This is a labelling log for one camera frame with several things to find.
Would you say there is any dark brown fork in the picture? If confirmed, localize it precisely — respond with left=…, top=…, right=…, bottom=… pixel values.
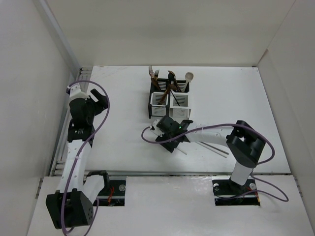
left=151, top=77, right=160, bottom=90

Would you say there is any aluminium rail front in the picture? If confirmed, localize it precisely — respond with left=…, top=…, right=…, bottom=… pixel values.
left=108, top=172, right=291, bottom=181

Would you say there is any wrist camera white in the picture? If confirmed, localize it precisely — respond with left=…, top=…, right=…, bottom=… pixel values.
left=66, top=84, right=89, bottom=101
left=150, top=119, right=164, bottom=136

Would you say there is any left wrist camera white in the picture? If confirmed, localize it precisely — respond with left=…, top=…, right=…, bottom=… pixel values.
left=66, top=84, right=89, bottom=101

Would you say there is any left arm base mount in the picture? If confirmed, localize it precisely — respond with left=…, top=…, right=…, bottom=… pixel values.
left=83, top=170, right=126, bottom=207

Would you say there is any silver fork green handle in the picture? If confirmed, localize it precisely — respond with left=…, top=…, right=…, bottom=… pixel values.
left=154, top=69, right=159, bottom=81

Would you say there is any black utensil container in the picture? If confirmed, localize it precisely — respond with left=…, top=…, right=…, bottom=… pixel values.
left=148, top=78, right=170, bottom=119

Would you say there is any aluminium rail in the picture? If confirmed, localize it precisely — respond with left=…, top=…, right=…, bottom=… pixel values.
left=47, top=67, right=93, bottom=177
left=108, top=172, right=291, bottom=181

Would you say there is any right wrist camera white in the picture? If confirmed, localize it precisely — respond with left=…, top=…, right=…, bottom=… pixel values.
left=150, top=119, right=164, bottom=136

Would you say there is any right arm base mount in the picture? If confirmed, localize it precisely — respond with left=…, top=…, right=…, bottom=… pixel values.
left=212, top=178, right=260, bottom=206

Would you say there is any copper fork long handle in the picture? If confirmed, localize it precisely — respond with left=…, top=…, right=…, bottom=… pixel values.
left=148, top=65, right=154, bottom=77

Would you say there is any aluminium rail left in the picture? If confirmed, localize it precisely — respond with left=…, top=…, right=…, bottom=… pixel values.
left=47, top=67, right=93, bottom=177

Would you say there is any black spoon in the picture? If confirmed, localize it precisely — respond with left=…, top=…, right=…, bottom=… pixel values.
left=168, top=73, right=174, bottom=84

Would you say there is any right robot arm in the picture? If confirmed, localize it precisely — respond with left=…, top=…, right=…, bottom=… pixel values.
left=151, top=116, right=266, bottom=194

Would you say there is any white utensil container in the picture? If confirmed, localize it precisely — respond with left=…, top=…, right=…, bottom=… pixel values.
left=169, top=80, right=191, bottom=120

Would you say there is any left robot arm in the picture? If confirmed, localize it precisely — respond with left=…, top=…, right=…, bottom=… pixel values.
left=46, top=86, right=110, bottom=233

